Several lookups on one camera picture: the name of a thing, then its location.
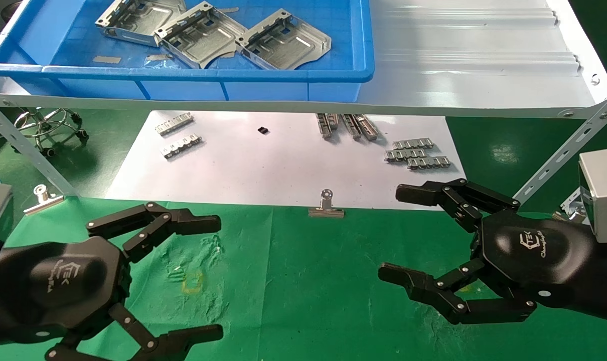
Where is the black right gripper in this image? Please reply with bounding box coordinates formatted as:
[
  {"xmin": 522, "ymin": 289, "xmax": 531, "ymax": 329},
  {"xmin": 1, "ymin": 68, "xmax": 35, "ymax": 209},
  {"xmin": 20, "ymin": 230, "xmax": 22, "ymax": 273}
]
[{"xmin": 377, "ymin": 178, "xmax": 607, "ymax": 326}]

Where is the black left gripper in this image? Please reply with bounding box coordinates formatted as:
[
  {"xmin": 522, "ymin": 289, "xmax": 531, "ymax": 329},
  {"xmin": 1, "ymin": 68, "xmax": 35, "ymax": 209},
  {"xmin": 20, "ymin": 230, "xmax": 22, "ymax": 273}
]
[{"xmin": 0, "ymin": 202, "xmax": 224, "ymax": 361}]

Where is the stamped sheet metal bracket part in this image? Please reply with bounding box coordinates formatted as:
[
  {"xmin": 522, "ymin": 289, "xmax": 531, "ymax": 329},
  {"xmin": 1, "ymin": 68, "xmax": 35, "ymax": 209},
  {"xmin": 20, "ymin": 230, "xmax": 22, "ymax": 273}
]
[
  {"xmin": 235, "ymin": 9, "xmax": 332, "ymax": 70},
  {"xmin": 95, "ymin": 0, "xmax": 187, "ymax": 48},
  {"xmin": 154, "ymin": 2, "xmax": 248, "ymax": 69}
]

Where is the small notched metal strip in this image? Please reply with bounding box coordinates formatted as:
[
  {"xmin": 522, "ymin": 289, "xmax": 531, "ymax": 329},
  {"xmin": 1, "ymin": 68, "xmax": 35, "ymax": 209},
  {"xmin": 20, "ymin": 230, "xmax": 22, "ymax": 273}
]
[
  {"xmin": 392, "ymin": 139, "xmax": 435, "ymax": 150},
  {"xmin": 384, "ymin": 148, "xmax": 427, "ymax": 163},
  {"xmin": 155, "ymin": 113, "xmax": 194, "ymax": 136},
  {"xmin": 407, "ymin": 156, "xmax": 452, "ymax": 170},
  {"xmin": 162, "ymin": 133, "xmax": 203, "ymax": 159}
]

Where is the green table cloth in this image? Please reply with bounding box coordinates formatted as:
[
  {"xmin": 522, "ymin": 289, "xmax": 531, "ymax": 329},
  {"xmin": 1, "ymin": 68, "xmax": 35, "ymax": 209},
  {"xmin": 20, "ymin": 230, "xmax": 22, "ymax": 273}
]
[{"xmin": 0, "ymin": 196, "xmax": 607, "ymax": 361}]

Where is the white paper sheet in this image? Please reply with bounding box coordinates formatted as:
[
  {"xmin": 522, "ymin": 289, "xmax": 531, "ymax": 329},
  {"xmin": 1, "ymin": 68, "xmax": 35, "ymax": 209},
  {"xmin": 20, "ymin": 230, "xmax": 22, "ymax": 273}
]
[{"xmin": 105, "ymin": 110, "xmax": 475, "ymax": 211}]

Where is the white metal shelf deck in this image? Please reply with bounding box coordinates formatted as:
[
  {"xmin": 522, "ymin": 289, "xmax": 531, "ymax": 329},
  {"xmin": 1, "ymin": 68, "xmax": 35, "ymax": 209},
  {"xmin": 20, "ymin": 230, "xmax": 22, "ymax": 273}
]
[{"xmin": 0, "ymin": 0, "xmax": 607, "ymax": 120}]

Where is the metal stool base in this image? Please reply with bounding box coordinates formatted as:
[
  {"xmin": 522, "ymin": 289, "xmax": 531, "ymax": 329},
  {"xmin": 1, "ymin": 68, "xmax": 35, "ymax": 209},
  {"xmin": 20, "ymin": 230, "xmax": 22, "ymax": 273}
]
[{"xmin": 14, "ymin": 107, "xmax": 89, "ymax": 157}]

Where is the blue plastic bin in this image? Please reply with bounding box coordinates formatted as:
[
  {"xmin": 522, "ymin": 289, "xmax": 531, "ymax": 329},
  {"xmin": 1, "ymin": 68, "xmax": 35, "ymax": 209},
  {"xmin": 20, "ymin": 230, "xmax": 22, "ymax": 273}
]
[{"xmin": 0, "ymin": 0, "xmax": 375, "ymax": 103}]

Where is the perforated grey shelf post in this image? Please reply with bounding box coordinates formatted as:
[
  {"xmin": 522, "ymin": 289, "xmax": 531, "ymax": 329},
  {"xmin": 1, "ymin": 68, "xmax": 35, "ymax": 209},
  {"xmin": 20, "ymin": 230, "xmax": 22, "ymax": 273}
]
[
  {"xmin": 0, "ymin": 95, "xmax": 80, "ymax": 198},
  {"xmin": 513, "ymin": 88, "xmax": 607, "ymax": 206}
]

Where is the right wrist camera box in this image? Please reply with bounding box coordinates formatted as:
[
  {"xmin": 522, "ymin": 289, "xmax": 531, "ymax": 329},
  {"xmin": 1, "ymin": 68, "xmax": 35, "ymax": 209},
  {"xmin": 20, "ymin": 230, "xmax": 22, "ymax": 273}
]
[{"xmin": 578, "ymin": 145, "xmax": 607, "ymax": 244}]

